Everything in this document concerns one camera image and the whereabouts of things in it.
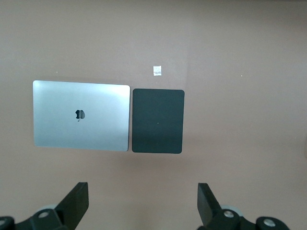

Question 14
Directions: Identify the black mouse pad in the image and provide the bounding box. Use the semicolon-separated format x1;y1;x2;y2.
131;88;185;154

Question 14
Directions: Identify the silver closed laptop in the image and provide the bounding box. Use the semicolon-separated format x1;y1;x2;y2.
33;80;131;152

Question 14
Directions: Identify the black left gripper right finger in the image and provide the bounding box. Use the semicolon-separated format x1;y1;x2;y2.
197;183;259;230

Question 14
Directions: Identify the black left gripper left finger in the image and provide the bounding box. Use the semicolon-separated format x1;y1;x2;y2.
14;182;89;230

